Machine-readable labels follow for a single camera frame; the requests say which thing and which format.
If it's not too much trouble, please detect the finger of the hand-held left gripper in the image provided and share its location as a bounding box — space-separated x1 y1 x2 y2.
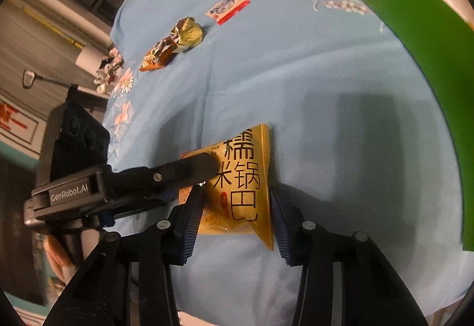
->
111 191 181 220
108 152 220 199

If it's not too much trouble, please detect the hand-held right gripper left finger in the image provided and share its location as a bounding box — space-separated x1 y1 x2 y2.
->
44 185 206 326

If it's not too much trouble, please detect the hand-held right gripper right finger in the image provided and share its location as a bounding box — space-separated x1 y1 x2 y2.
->
270 185 430 326

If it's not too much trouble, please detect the yellow rice crust snack packet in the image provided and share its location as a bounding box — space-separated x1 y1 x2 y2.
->
179 123 275 252

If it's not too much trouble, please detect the person's left hand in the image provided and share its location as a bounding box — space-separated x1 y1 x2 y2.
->
42 233 84 277

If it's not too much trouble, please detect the upright vacuum cleaner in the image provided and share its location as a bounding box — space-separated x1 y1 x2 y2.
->
21 68 80 90

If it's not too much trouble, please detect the bundle of patterned cloth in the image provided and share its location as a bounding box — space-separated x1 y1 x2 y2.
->
94 48 126 95

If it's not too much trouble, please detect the white cylinder bin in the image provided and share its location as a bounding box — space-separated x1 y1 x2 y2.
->
75 45 104 72

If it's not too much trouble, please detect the orange panda snack packet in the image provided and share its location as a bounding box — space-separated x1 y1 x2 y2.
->
139 35 178 73

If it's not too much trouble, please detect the small crinkled foil snack packet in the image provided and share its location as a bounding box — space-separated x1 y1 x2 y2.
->
169 17 204 52

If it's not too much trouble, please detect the blue floral bed sheet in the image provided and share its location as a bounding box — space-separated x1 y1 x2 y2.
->
102 0 468 326

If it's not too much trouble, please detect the white-blue red-edged snack packet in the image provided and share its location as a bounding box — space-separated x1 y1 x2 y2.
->
205 0 251 26

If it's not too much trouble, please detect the green storage box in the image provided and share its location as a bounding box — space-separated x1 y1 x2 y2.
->
349 0 474 253

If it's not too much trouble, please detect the red wall decoration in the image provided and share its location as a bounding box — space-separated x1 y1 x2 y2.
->
0 102 38 143

